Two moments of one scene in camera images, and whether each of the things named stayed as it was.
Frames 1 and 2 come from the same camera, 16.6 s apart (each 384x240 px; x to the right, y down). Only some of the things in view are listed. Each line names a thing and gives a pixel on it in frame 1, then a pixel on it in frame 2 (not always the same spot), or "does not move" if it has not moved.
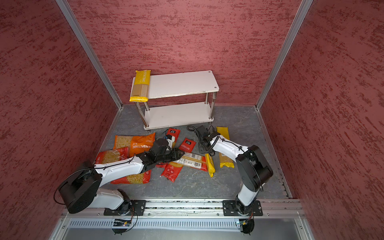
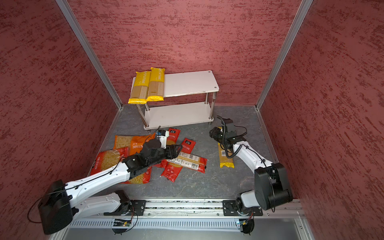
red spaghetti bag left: [175, 133] does not move
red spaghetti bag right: [173, 169] does not move
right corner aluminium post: [304, 7] does not move
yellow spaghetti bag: [210, 165] → [156, 85]
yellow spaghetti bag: [140, 89] does not move
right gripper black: [201, 150] → [214, 134]
